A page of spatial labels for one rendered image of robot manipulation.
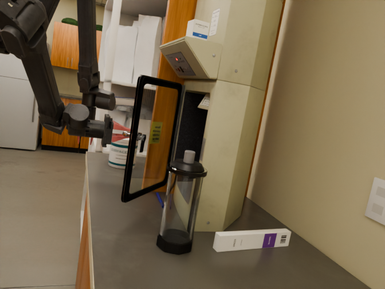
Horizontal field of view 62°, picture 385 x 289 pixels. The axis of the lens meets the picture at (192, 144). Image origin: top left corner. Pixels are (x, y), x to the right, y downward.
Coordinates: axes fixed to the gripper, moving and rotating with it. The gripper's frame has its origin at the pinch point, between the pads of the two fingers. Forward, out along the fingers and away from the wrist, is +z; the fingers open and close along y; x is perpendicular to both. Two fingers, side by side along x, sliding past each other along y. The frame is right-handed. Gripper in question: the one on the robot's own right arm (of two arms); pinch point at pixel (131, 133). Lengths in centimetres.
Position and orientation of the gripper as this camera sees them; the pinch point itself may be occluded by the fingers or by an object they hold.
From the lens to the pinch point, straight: 110.2
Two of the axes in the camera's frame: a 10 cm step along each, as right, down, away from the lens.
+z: 9.3, 1.0, 3.4
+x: -3.2, -1.9, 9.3
